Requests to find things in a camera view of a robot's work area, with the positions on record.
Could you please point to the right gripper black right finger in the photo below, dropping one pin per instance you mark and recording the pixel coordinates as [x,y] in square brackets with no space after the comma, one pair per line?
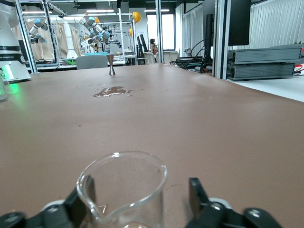
[197,197]

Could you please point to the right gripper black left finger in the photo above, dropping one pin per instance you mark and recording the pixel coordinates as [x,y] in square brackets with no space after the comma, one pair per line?
[71,204]

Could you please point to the clear glass beaker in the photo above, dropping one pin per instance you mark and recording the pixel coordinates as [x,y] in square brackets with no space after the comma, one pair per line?
[123,190]

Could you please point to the steel double-cone jigger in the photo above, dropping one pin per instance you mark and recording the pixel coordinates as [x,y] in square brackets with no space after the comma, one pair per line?
[111,64]

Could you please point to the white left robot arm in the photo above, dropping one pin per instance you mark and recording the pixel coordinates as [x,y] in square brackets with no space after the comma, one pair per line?
[9,47]

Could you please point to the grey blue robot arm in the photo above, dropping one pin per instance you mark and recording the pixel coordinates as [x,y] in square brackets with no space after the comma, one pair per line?
[95,29]
[38,28]

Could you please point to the large liquid puddle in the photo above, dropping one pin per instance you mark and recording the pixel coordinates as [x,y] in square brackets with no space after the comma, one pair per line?
[111,91]

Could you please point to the grey equipment box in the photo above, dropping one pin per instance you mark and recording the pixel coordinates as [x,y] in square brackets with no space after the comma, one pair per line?
[261,70]
[266,54]

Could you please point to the beige chair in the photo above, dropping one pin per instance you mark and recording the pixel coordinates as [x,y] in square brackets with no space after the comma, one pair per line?
[169,57]
[149,57]

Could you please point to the grey chair back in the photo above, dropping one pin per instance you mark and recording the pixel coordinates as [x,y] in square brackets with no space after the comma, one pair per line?
[91,62]

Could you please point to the seated person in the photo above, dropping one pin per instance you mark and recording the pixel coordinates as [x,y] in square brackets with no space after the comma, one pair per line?
[153,46]

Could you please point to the black monitor stand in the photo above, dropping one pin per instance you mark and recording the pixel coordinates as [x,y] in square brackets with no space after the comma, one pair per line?
[209,35]

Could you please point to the small yellow hard hat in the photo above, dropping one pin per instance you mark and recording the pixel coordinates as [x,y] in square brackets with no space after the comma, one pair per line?
[130,32]

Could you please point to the large yellow hard hat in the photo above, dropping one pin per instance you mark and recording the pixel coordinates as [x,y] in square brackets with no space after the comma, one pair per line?
[137,16]

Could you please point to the aluminium frame post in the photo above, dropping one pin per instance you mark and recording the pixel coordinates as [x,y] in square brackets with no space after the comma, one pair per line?
[27,35]
[159,31]
[219,38]

